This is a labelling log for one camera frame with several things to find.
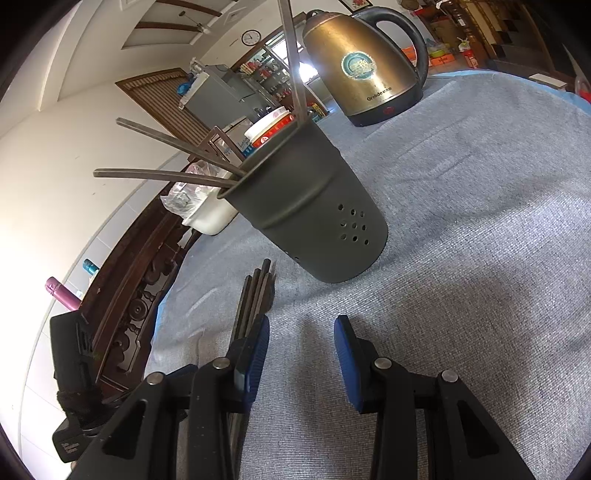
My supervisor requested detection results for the dark wooden chair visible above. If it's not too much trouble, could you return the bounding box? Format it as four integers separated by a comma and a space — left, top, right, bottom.
187, 126, 247, 168

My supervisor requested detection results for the clear plastic bag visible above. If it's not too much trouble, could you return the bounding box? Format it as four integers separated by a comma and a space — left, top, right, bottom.
160, 159, 232, 220

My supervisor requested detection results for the blue table cover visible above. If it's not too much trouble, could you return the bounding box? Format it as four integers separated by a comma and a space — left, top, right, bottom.
154, 68, 509, 356

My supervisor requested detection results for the dark carved wooden bench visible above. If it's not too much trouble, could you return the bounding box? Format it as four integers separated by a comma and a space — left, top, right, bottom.
76, 187, 205, 394

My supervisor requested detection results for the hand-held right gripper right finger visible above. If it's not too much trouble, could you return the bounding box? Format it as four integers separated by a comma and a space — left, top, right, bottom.
333, 315, 539, 480

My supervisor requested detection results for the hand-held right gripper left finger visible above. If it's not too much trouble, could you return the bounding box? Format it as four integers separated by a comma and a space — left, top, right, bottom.
69, 315, 271, 480

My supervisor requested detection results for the small white stool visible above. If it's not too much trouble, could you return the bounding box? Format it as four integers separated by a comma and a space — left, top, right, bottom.
526, 73, 568, 90

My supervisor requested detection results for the dark metal chopstick holder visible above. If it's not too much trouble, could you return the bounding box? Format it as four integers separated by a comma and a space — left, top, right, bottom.
218, 121, 389, 284

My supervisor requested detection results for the grey refrigerator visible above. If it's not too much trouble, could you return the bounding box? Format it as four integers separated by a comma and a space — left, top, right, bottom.
178, 65, 257, 126

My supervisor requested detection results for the white printed cardboard box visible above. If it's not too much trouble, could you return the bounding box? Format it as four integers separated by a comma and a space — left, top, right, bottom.
224, 117, 255, 153

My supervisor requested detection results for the pink bottle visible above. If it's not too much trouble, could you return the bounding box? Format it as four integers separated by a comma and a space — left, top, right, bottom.
45, 277, 82, 311

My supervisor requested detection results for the bronze electric kettle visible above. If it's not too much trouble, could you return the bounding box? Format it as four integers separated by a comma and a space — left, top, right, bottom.
302, 7, 430, 128

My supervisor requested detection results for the wooden pantry shelf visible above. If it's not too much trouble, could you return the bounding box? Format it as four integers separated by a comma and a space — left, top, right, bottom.
235, 41, 297, 117

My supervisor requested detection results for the bundle of dark chopsticks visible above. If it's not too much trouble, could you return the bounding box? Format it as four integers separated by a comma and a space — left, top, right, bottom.
228, 258, 276, 480

